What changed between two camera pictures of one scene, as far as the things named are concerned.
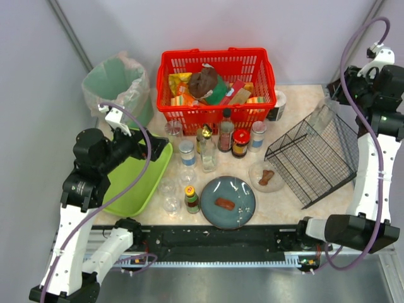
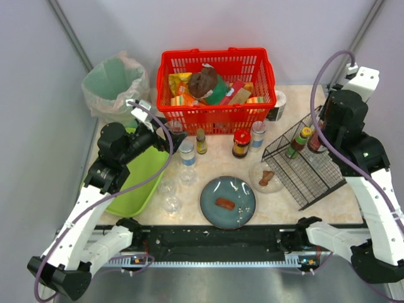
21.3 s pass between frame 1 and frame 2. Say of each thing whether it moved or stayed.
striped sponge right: stayed
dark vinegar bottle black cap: moved
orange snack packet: stayed
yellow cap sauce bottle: moved
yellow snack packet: stayed
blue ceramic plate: stayed
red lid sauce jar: stayed
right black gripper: moved
